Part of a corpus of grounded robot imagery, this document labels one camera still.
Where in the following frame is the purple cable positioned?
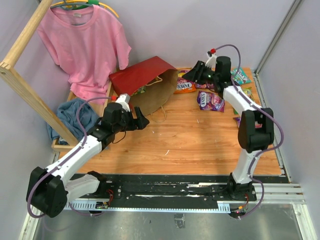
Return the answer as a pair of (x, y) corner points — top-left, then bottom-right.
(26, 96), (117, 219)
(210, 44), (285, 221)

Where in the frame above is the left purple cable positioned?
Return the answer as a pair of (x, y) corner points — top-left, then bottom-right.
(26, 96), (117, 219)

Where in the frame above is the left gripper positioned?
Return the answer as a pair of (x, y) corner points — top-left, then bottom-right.
(113, 106), (150, 133)

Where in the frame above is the aluminium frame post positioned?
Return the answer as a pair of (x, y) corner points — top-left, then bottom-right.
(254, 0), (304, 76)

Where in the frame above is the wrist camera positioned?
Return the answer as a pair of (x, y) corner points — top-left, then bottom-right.
(115, 93), (131, 112)
(205, 49), (217, 69)

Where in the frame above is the red paper bag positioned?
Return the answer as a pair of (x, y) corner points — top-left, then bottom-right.
(109, 56), (178, 116)

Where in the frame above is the yellow green hanger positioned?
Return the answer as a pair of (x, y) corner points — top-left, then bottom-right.
(50, 0), (119, 18)

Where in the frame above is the wooden clothes rack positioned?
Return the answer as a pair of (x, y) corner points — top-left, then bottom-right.
(0, 0), (116, 152)

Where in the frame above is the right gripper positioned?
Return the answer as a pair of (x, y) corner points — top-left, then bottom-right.
(182, 61), (219, 86)

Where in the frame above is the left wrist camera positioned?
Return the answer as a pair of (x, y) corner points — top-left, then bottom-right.
(115, 93), (131, 112)

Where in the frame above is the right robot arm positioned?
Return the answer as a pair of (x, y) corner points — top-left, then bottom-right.
(183, 56), (274, 200)

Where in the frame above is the teal candy packet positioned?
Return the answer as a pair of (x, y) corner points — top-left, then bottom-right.
(230, 67), (252, 85)

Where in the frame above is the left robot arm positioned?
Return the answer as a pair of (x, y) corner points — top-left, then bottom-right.
(26, 102), (150, 219)

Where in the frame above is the green candy packet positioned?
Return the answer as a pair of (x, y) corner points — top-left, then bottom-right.
(132, 86), (146, 96)
(242, 87), (255, 102)

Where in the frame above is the orange candy packet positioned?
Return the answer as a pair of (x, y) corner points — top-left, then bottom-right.
(174, 68), (197, 94)

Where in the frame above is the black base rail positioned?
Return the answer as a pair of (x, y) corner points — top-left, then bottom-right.
(33, 173), (306, 214)

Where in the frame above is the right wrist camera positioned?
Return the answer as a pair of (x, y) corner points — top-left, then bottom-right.
(205, 49), (217, 69)

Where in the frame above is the blue cloth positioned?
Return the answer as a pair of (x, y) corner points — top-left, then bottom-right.
(46, 98), (102, 152)

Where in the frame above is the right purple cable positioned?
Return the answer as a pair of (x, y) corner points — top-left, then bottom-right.
(210, 44), (285, 221)

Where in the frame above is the pink t-shirt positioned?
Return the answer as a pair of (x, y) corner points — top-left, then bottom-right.
(37, 5), (131, 105)

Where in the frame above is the purple candy packet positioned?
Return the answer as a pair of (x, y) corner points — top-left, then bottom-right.
(233, 116), (241, 128)
(197, 91), (225, 113)
(195, 83), (214, 90)

